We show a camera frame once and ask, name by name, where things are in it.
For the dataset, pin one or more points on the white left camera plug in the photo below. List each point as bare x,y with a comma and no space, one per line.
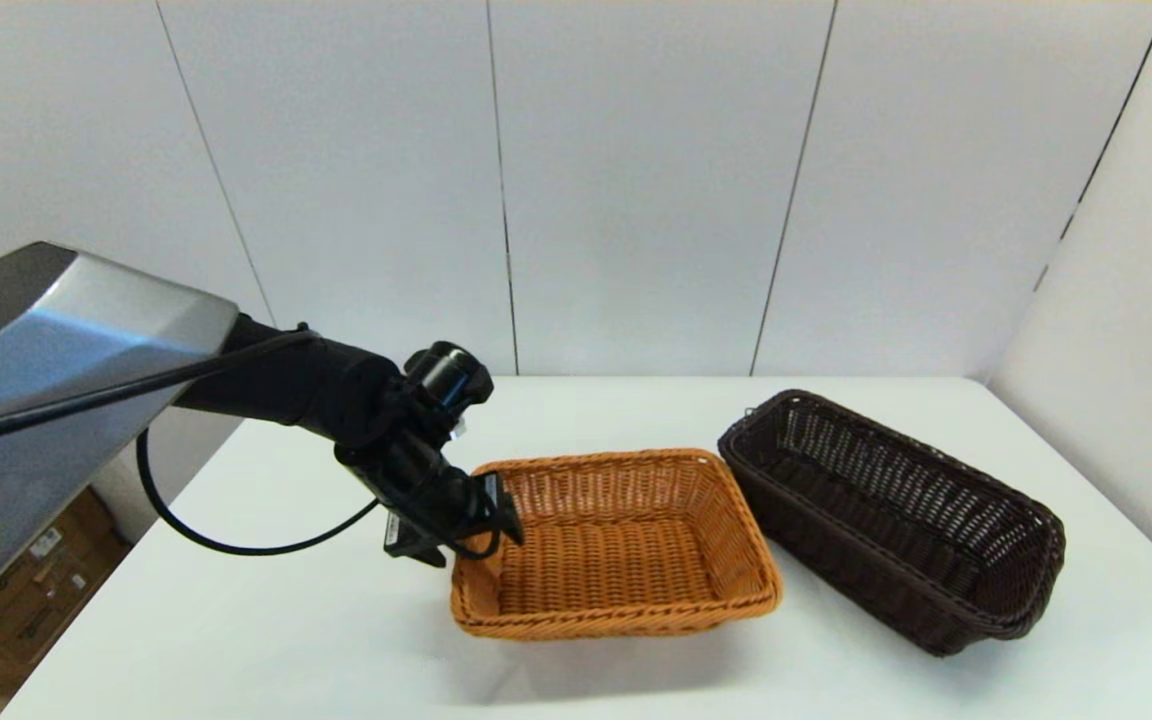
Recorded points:
457,428

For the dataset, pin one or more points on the dark brown wicker basket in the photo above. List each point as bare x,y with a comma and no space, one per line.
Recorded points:
896,590

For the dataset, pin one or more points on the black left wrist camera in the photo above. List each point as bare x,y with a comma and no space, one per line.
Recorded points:
448,375

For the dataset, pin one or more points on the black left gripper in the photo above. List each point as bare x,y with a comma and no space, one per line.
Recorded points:
416,490

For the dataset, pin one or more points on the left robot arm silver black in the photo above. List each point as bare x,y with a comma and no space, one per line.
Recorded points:
36,340

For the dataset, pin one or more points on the orange wicker basket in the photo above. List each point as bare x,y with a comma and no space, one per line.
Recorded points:
616,560

